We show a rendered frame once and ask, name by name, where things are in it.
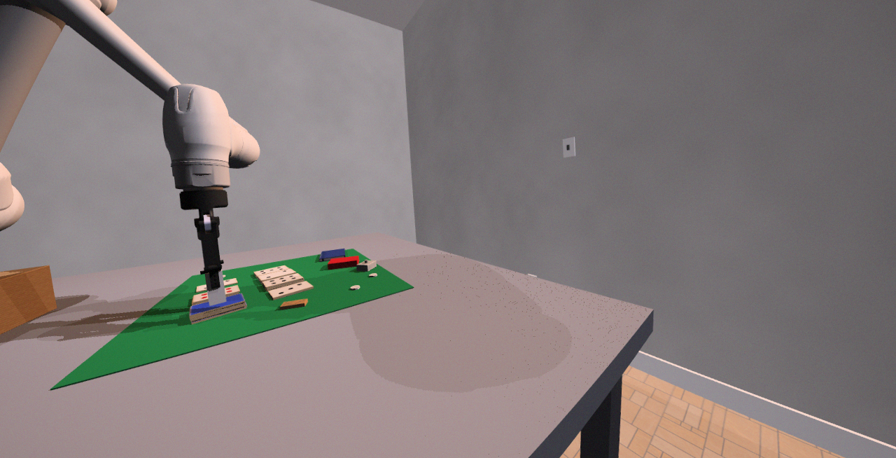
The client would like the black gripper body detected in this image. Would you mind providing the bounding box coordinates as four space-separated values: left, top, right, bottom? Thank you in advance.
179 190 228 221

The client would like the green felt mat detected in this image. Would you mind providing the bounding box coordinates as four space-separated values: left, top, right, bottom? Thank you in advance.
50 254 414 390

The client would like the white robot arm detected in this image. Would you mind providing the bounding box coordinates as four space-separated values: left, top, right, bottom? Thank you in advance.
0 0 260 231

